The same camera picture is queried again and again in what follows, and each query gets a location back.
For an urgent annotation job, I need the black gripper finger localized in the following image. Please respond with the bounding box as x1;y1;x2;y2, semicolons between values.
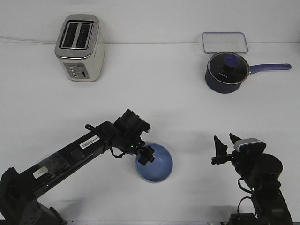
214;135;227;157
138;153;153;165
143;145;155;162
229;133;240;150

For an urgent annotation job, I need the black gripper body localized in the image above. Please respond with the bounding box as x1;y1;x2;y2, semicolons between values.
211;151;250;175
121;138;150;155

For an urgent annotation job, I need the blue bowl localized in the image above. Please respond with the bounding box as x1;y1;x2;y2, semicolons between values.
135;143;173;183

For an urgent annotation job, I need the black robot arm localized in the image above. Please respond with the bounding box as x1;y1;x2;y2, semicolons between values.
211;134;293;225
0;109;154;225

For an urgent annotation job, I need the dark blue saucepan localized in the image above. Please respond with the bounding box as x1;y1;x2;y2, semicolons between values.
205;63;292;94

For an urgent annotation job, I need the glass pot lid blue knob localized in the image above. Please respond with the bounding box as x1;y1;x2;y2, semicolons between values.
208;52;250;84

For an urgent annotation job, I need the clear container lid blue rim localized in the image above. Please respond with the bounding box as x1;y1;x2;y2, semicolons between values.
202;32;248;54

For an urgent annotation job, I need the cream and chrome toaster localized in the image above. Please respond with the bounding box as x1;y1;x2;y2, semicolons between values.
54;14;105;83

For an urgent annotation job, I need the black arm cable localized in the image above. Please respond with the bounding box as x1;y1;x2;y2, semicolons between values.
84;124;128;159
236;178;255;215

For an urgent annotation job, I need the white toaster power cord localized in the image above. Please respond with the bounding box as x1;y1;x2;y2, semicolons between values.
0;35;58;45

